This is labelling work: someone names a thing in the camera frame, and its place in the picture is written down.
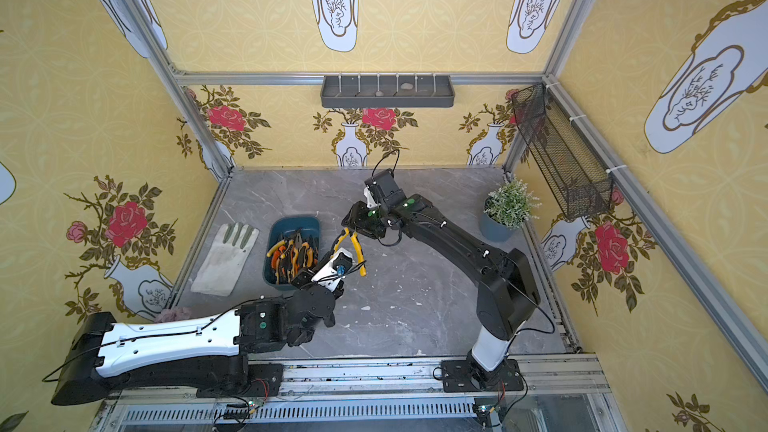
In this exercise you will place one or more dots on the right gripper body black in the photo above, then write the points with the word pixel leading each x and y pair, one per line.
pixel 357 223

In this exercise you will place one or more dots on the yellow black combination pliers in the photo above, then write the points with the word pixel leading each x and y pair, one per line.
pixel 352 235

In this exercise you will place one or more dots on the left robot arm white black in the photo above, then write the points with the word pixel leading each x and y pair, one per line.
pixel 209 353

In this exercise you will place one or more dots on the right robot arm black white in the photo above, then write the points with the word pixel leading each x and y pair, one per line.
pixel 507 294

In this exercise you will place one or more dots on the teal storage box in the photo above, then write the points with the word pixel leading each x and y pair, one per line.
pixel 293 244

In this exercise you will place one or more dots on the white green work glove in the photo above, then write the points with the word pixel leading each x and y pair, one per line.
pixel 225 260

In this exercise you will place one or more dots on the blue plant pot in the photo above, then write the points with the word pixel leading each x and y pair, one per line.
pixel 491 230

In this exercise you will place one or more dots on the green white artificial plant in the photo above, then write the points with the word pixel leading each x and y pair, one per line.
pixel 512 204

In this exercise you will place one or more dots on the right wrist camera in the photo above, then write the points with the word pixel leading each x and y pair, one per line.
pixel 381 190

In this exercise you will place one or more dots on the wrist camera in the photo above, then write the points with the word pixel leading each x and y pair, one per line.
pixel 381 190
pixel 332 272

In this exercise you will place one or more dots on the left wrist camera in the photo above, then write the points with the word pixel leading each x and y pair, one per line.
pixel 332 272

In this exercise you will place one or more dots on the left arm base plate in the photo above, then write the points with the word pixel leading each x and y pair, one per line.
pixel 259 381

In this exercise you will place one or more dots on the grey wall shelf tray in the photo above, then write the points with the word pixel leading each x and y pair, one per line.
pixel 387 90

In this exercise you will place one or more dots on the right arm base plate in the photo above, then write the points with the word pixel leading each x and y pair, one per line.
pixel 464 375

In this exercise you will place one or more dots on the black wire mesh basket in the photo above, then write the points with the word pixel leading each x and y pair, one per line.
pixel 577 179

